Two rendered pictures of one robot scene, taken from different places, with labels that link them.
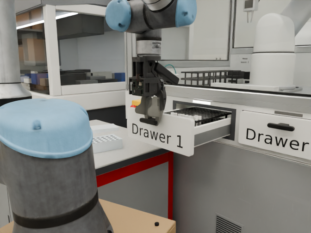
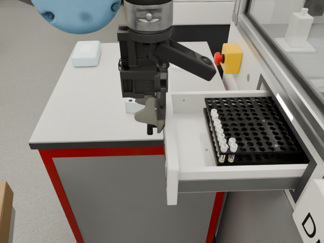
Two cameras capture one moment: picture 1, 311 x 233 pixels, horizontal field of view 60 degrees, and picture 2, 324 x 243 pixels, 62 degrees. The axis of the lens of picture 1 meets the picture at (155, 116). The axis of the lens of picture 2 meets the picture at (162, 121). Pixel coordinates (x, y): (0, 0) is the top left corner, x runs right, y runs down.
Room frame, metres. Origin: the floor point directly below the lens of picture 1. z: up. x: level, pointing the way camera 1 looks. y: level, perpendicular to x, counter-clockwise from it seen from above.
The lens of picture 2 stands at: (0.52, -0.28, 1.27)
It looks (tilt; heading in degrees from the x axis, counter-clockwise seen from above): 40 degrees down; 42
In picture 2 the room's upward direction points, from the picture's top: straight up
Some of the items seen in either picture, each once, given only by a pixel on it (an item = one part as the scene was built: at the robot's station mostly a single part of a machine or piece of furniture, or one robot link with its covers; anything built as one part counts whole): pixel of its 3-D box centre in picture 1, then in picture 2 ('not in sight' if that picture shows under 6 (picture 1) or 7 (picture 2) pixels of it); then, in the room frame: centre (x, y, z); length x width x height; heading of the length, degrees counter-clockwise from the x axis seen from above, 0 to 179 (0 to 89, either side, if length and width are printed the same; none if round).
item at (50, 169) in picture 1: (46, 149); not in sight; (0.36, 0.15, 0.97); 0.13 x 0.12 x 0.14; 58
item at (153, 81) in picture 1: (147, 76); (145, 60); (0.82, 0.02, 1.04); 0.09 x 0.08 x 0.12; 134
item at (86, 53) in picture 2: not in sight; (87, 53); (1.06, 0.60, 0.78); 0.15 x 0.10 x 0.04; 46
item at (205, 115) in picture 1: (195, 121); (260, 132); (0.99, -0.15, 0.87); 0.22 x 0.18 x 0.06; 134
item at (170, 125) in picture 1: (157, 129); (168, 132); (0.85, -0.01, 0.87); 0.29 x 0.02 x 0.11; 44
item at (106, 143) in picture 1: (103, 143); (148, 101); (0.99, 0.20, 0.78); 0.12 x 0.08 x 0.04; 123
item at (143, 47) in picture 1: (149, 49); (149, 13); (0.82, 0.02, 1.12); 0.08 x 0.08 x 0.05
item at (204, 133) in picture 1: (196, 122); (263, 133); (0.99, -0.16, 0.86); 0.40 x 0.26 x 0.06; 134
